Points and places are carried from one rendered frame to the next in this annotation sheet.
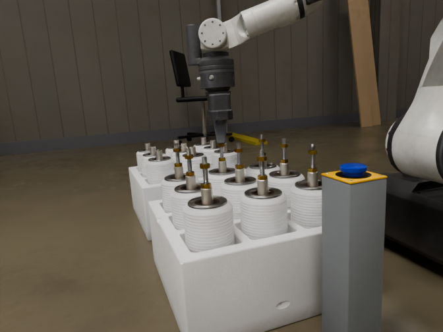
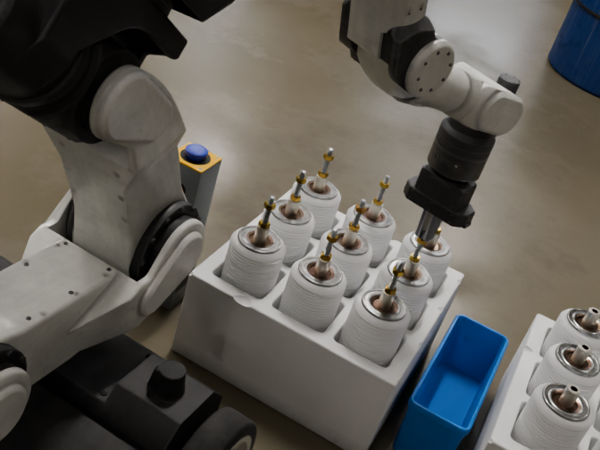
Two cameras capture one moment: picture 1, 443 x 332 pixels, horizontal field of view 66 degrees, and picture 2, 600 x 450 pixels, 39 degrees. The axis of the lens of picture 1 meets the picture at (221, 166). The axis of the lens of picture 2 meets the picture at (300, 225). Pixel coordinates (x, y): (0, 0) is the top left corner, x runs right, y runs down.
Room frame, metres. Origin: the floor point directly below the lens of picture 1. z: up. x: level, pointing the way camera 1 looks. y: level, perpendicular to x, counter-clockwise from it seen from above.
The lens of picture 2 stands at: (1.44, -1.11, 1.06)
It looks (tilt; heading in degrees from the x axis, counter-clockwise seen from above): 33 degrees down; 126
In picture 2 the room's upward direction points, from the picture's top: 18 degrees clockwise
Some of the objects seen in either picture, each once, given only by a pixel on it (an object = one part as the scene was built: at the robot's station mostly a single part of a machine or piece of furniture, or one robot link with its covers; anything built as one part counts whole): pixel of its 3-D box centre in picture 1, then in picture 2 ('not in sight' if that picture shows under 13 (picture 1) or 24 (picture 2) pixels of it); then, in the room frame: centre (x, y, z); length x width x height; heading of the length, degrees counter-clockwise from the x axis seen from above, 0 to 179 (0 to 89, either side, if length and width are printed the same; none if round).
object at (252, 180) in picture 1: (240, 180); (348, 242); (0.78, -0.04, 0.25); 0.08 x 0.08 x 0.01
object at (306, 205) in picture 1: (312, 225); (247, 281); (0.70, -0.19, 0.16); 0.10 x 0.10 x 0.18
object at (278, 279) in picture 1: (243, 245); (323, 310); (0.78, -0.04, 0.09); 0.39 x 0.39 x 0.18; 19
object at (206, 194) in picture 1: (206, 195); (320, 182); (0.63, 0.03, 0.26); 0.02 x 0.02 x 0.03
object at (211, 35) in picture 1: (209, 47); (477, 110); (0.88, 0.01, 0.57); 0.11 x 0.11 x 0.11; 86
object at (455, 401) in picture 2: not in sight; (451, 390); (1.03, 0.06, 0.06); 0.30 x 0.11 x 0.12; 110
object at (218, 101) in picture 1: (217, 95); (449, 176); (0.89, 0.00, 0.45); 0.13 x 0.10 x 0.12; 7
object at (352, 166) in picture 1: (353, 171); (195, 154); (0.53, -0.21, 0.32); 0.04 x 0.04 x 0.02
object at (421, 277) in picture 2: (222, 171); (408, 272); (0.89, 0.00, 0.25); 0.08 x 0.08 x 0.01
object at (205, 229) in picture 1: (210, 246); (305, 226); (0.63, 0.03, 0.16); 0.10 x 0.10 x 0.18
